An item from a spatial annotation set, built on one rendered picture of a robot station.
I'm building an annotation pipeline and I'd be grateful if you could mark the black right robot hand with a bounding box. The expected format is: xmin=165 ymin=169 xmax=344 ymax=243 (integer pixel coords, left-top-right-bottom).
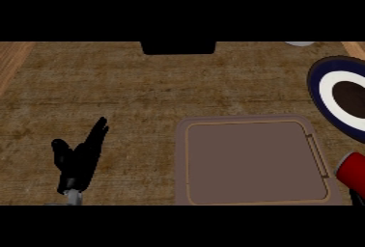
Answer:
xmin=347 ymin=188 xmax=365 ymax=206

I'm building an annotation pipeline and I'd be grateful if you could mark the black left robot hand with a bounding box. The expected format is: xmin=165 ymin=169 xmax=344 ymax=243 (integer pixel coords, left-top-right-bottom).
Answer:
xmin=50 ymin=116 xmax=111 ymax=196

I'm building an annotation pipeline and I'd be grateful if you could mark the red can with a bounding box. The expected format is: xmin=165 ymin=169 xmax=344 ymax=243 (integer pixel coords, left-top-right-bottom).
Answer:
xmin=334 ymin=151 xmax=365 ymax=201

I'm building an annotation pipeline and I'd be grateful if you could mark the brown rectangular tray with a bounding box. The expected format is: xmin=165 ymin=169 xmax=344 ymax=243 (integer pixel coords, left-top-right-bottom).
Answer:
xmin=174 ymin=114 xmax=344 ymax=206

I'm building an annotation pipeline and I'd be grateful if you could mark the navy and white plate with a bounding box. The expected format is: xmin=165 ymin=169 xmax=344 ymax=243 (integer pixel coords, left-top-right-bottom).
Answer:
xmin=304 ymin=55 xmax=365 ymax=145

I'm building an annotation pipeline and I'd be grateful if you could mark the brown woven placemat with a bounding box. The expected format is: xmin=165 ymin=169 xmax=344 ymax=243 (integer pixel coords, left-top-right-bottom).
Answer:
xmin=0 ymin=41 xmax=365 ymax=206

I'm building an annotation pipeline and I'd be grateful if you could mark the black appliance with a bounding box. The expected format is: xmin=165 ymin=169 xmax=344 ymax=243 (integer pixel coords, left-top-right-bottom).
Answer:
xmin=140 ymin=41 xmax=219 ymax=56

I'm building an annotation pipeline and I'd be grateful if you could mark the pale grey round object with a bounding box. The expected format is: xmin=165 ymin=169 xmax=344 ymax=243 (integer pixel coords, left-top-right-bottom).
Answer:
xmin=284 ymin=41 xmax=316 ymax=48

